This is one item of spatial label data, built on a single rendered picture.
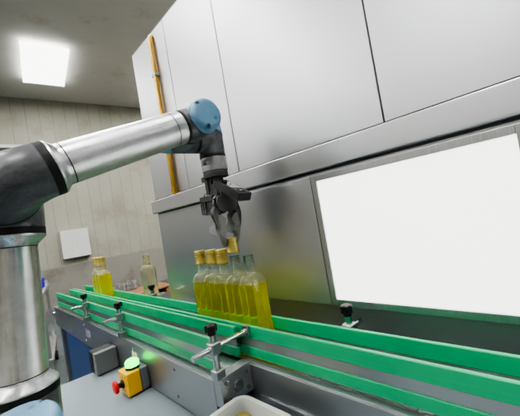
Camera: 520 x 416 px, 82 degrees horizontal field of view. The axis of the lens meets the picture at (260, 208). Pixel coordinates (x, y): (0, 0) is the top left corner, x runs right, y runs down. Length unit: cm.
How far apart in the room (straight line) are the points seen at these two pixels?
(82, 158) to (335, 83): 59
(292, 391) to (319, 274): 28
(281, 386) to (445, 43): 79
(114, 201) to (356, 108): 683
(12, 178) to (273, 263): 65
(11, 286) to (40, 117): 702
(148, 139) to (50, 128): 695
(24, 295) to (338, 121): 75
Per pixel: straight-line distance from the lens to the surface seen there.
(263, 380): 83
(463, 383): 59
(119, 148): 62
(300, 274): 87
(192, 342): 88
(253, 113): 99
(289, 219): 85
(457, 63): 73
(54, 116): 767
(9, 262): 70
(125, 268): 731
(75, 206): 723
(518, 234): 67
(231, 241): 84
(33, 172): 58
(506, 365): 64
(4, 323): 71
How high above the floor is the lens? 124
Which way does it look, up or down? 1 degrees up
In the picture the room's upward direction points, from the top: 10 degrees counter-clockwise
